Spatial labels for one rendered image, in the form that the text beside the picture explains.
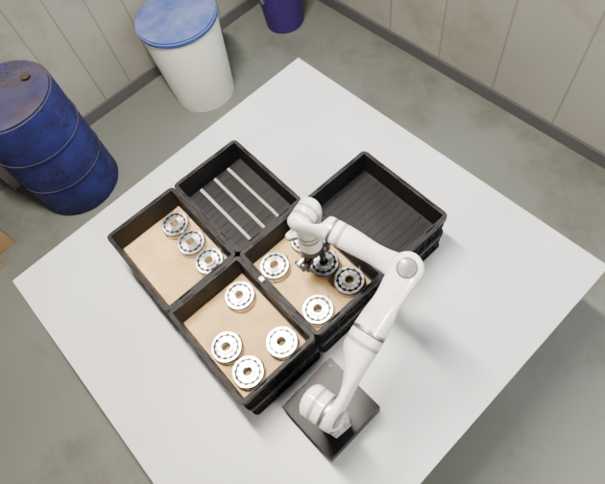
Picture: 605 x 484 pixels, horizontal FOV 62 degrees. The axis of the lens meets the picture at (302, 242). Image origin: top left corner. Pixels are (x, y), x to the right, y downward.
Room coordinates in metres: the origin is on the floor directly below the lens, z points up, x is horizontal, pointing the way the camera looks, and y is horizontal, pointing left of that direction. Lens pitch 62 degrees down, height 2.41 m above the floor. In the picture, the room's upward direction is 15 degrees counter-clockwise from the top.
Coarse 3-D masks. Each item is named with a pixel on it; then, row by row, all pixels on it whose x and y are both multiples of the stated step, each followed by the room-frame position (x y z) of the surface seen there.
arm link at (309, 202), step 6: (306, 198) 0.75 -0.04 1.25; (312, 198) 0.75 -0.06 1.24; (300, 204) 0.75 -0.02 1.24; (306, 204) 0.73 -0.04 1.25; (312, 204) 0.73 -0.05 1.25; (318, 204) 0.73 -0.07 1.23; (318, 210) 0.72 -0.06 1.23; (318, 216) 0.71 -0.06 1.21; (318, 222) 0.72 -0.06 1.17; (300, 234) 0.70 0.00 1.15; (300, 240) 0.70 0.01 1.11; (306, 240) 0.69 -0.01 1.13; (312, 240) 0.69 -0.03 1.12; (318, 240) 0.69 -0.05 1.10
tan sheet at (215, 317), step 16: (224, 288) 0.75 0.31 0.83; (208, 304) 0.71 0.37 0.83; (224, 304) 0.69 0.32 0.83; (256, 304) 0.66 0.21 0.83; (192, 320) 0.67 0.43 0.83; (208, 320) 0.65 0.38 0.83; (224, 320) 0.64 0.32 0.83; (240, 320) 0.62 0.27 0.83; (256, 320) 0.61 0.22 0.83; (272, 320) 0.59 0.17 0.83; (208, 336) 0.59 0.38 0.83; (256, 336) 0.55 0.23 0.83; (208, 352) 0.54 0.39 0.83; (256, 352) 0.50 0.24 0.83; (224, 368) 0.48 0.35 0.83; (272, 368) 0.44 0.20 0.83
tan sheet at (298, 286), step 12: (276, 252) 0.84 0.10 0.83; (288, 252) 0.82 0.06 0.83; (336, 252) 0.77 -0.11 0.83; (324, 264) 0.74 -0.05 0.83; (348, 264) 0.72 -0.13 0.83; (288, 276) 0.73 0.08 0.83; (300, 276) 0.72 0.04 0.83; (312, 276) 0.71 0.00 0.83; (288, 288) 0.69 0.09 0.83; (300, 288) 0.68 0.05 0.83; (312, 288) 0.66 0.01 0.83; (324, 288) 0.65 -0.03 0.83; (288, 300) 0.65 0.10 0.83; (300, 300) 0.64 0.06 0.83; (336, 300) 0.60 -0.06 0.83; (348, 300) 0.59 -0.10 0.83; (300, 312) 0.59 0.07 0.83; (336, 312) 0.56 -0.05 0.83
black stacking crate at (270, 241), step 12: (276, 228) 0.88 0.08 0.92; (288, 228) 0.90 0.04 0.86; (264, 240) 0.85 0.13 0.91; (276, 240) 0.87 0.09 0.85; (252, 252) 0.82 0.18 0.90; (264, 252) 0.84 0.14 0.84; (360, 264) 0.69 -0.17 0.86; (372, 276) 0.64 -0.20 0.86; (348, 312) 0.53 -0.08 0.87; (336, 324) 0.51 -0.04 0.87; (324, 336) 0.48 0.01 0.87
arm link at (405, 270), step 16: (400, 256) 0.52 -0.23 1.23; (416, 256) 0.50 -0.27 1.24; (400, 272) 0.48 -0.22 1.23; (416, 272) 0.47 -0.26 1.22; (384, 288) 0.46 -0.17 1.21; (400, 288) 0.44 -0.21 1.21; (368, 304) 0.43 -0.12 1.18; (384, 304) 0.42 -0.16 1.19; (400, 304) 0.41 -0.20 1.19; (368, 320) 0.39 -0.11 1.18; (384, 320) 0.38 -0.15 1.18; (384, 336) 0.35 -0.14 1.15
